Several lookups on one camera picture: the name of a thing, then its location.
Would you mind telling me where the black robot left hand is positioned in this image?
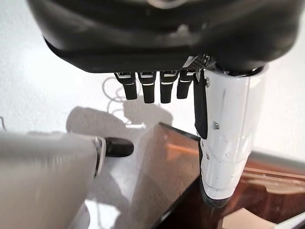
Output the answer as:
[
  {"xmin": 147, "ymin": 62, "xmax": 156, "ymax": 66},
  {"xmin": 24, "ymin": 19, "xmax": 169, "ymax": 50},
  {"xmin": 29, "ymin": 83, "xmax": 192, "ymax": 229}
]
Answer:
[{"xmin": 26, "ymin": 0, "xmax": 305, "ymax": 209}]

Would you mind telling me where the brown wooden stool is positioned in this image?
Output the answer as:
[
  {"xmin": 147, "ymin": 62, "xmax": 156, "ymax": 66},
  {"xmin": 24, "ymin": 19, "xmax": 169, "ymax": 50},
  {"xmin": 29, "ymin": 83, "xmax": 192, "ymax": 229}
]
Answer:
[{"xmin": 130, "ymin": 123, "xmax": 305, "ymax": 229}]

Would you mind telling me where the silver robot left leg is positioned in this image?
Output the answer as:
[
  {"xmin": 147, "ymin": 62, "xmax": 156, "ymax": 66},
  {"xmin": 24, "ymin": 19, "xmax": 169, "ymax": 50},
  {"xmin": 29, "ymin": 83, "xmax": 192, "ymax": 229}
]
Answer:
[{"xmin": 0, "ymin": 131, "xmax": 134, "ymax": 229}]

